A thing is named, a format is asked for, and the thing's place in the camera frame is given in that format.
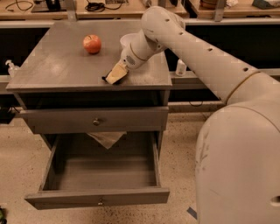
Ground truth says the white ceramic bowl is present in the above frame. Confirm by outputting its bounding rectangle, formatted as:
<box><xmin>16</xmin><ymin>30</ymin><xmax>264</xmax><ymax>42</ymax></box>
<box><xmin>120</xmin><ymin>33</ymin><xmax>138</xmax><ymax>51</ymax></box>

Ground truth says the grey wooden drawer cabinet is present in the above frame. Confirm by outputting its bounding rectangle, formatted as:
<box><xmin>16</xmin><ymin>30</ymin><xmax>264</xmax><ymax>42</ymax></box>
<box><xmin>7</xmin><ymin>20</ymin><xmax>172</xmax><ymax>146</ymax></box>

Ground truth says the black coiled cable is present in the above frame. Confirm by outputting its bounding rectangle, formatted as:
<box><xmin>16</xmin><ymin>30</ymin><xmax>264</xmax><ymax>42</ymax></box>
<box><xmin>84</xmin><ymin>0</ymin><xmax>125</xmax><ymax>13</ymax></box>

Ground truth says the red apple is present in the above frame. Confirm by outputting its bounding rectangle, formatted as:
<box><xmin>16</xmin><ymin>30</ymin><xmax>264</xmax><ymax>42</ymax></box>
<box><xmin>83</xmin><ymin>35</ymin><xmax>102</xmax><ymax>54</ymax></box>

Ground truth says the closed top grey drawer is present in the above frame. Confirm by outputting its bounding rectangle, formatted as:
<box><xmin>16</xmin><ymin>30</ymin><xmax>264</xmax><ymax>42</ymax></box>
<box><xmin>20</xmin><ymin>107</ymin><xmax>168</xmax><ymax>134</ymax></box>

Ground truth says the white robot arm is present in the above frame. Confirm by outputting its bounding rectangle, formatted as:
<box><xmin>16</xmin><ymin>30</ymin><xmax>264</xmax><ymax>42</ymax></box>
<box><xmin>104</xmin><ymin>6</ymin><xmax>280</xmax><ymax>224</ymax></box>

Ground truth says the dark blue rxbar wrapper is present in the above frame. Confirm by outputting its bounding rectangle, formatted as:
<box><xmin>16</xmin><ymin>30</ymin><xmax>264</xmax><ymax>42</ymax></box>
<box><xmin>101</xmin><ymin>76</ymin><xmax>120</xmax><ymax>85</ymax></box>

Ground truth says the clear pump sanitizer bottle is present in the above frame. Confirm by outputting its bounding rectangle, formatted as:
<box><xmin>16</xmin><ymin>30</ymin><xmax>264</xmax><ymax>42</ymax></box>
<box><xmin>5</xmin><ymin>59</ymin><xmax>19</xmax><ymax>77</ymax></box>

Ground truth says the open grey middle drawer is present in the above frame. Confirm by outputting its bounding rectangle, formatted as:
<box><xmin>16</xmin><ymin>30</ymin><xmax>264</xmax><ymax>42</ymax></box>
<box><xmin>25</xmin><ymin>132</ymin><xmax>170</xmax><ymax>210</ymax></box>

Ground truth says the brown paper sheet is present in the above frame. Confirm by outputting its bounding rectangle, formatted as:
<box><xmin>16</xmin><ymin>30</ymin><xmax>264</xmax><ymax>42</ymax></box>
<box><xmin>88</xmin><ymin>131</ymin><xmax>127</xmax><ymax>150</ymax></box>

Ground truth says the white pump lotion bottle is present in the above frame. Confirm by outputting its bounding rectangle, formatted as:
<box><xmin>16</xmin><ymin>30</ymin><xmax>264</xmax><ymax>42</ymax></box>
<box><xmin>175</xmin><ymin>59</ymin><xmax>187</xmax><ymax>77</ymax></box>

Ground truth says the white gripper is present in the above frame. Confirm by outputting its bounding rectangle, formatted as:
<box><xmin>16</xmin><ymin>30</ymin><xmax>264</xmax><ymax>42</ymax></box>
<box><xmin>105</xmin><ymin>30</ymin><xmax>165</xmax><ymax>84</ymax></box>

